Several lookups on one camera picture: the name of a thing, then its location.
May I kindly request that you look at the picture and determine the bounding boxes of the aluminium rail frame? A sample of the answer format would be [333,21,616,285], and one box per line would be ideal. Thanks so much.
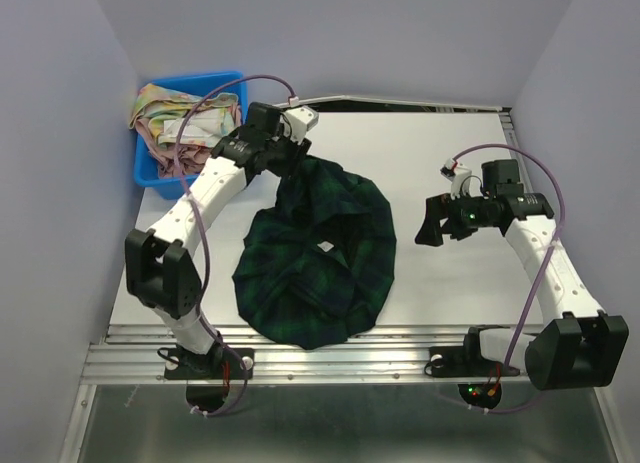
[61,107,627,462]

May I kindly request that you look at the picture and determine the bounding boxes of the dusty pink skirt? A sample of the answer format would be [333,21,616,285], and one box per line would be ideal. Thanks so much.
[134,118,221,179]

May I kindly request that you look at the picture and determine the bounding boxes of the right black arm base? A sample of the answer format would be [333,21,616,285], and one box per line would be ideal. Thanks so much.
[423,346,521,379]

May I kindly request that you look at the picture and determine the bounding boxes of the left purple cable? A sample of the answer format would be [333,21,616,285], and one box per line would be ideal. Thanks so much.
[172,74,300,418]

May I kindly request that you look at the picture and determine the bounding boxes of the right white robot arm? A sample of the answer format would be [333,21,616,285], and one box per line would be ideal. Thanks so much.
[415,159,629,390]

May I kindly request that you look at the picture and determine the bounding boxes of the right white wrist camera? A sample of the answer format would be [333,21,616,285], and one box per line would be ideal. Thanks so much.
[440,158,473,199]

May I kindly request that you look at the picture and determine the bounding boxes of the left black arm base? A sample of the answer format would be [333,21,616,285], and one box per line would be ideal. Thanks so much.
[156,346,255,381]

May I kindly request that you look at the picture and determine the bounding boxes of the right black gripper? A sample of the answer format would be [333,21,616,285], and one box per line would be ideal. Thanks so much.
[413,186,497,246]

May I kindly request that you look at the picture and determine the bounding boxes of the green plaid skirt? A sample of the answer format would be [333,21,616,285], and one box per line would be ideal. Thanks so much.
[232,157,397,350]

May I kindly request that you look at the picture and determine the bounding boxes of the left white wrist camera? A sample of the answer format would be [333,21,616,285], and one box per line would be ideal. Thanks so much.
[282,97,319,145]

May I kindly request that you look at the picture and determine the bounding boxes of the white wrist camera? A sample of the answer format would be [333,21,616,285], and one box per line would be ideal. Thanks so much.
[282,97,319,145]
[440,158,473,199]

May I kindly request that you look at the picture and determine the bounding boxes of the pastel floral skirt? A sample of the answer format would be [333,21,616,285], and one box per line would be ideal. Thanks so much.
[129,83,242,138]

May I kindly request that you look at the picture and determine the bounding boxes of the blue plastic bin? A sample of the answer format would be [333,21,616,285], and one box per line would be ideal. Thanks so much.
[129,71,248,200]

